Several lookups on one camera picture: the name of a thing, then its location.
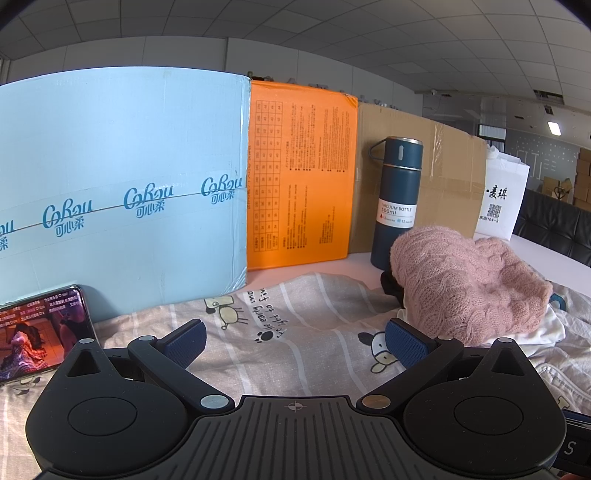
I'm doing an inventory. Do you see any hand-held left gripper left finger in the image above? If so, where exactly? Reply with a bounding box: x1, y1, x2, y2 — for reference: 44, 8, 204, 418
62, 318, 234, 414

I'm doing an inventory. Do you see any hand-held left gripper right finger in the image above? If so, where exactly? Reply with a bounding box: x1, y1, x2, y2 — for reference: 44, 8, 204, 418
358, 318, 532, 414

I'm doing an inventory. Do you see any pink knitted sweater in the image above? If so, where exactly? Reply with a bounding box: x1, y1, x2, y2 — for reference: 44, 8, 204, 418
390, 225, 554, 348

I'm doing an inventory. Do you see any striped cartoon print bedsheet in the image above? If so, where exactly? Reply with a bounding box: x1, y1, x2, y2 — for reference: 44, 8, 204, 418
0, 271, 591, 462

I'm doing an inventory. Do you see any dark blue vacuum bottle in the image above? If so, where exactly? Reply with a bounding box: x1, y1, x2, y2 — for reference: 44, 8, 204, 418
368, 136, 424, 271

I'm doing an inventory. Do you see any black smartphone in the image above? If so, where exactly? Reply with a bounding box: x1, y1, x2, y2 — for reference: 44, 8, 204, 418
0, 284, 98, 387

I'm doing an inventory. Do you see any brown cardboard box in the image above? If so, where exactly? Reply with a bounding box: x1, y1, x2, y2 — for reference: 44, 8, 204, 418
348, 102, 491, 256

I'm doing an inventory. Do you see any white paper bag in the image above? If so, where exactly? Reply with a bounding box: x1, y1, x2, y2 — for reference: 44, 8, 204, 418
472, 147, 531, 241

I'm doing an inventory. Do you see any black leather sofa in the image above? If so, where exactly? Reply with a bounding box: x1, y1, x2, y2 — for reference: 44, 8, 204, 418
512, 188, 591, 269

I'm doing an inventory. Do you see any orange cardboard box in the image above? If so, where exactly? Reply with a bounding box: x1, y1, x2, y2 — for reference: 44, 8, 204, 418
246, 80, 360, 271

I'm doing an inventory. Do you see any large light blue cardboard box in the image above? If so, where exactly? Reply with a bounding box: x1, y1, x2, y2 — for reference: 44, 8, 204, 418
0, 71, 253, 320

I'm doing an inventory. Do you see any stack of brown cartons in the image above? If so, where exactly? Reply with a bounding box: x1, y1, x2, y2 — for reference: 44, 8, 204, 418
539, 147, 591, 207

